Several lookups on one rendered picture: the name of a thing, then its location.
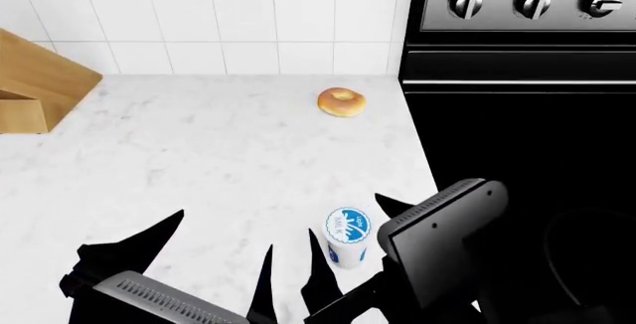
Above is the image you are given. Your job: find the wooden knife block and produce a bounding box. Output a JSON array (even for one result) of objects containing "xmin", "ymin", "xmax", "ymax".
[{"xmin": 0, "ymin": 27, "xmax": 104, "ymax": 135}]

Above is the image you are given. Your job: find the grey right gripper camera box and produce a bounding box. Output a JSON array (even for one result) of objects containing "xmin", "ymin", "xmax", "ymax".
[{"xmin": 377, "ymin": 177, "xmax": 510, "ymax": 311}]

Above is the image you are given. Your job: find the grey left gripper camera box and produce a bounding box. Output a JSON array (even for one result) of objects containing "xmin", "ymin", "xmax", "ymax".
[{"xmin": 92, "ymin": 269, "xmax": 248, "ymax": 324}]

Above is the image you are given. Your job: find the black silver stove knob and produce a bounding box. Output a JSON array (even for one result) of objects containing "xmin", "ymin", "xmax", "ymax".
[
  {"xmin": 578, "ymin": 0, "xmax": 624, "ymax": 19},
  {"xmin": 513, "ymin": 0, "xmax": 553, "ymax": 20},
  {"xmin": 447, "ymin": 0, "xmax": 485, "ymax": 20}
]

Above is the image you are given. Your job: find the grey gripper camera box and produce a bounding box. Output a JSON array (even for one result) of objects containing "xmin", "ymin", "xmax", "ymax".
[
  {"xmin": 92, "ymin": 269, "xmax": 248, "ymax": 324},
  {"xmin": 377, "ymin": 177, "xmax": 510, "ymax": 311}
]

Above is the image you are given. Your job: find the white blue milk yogurt cup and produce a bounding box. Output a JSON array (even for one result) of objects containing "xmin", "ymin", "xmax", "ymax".
[{"xmin": 324, "ymin": 206, "xmax": 373, "ymax": 270}]

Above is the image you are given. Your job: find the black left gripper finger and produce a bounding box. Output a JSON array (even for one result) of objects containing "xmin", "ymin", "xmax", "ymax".
[
  {"xmin": 76, "ymin": 209, "xmax": 186, "ymax": 275},
  {"xmin": 245, "ymin": 243, "xmax": 279, "ymax": 324}
]

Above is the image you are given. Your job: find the black kitchen stove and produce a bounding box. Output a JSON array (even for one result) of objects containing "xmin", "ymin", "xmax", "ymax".
[{"xmin": 397, "ymin": 0, "xmax": 636, "ymax": 324}]

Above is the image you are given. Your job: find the golden brown bagel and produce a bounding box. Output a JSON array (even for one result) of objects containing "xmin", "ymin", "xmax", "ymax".
[{"xmin": 317, "ymin": 85, "xmax": 368, "ymax": 118}]

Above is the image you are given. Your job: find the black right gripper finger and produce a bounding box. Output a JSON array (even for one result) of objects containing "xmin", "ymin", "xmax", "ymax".
[
  {"xmin": 299, "ymin": 228, "xmax": 345, "ymax": 318},
  {"xmin": 374, "ymin": 193, "xmax": 416, "ymax": 226}
]

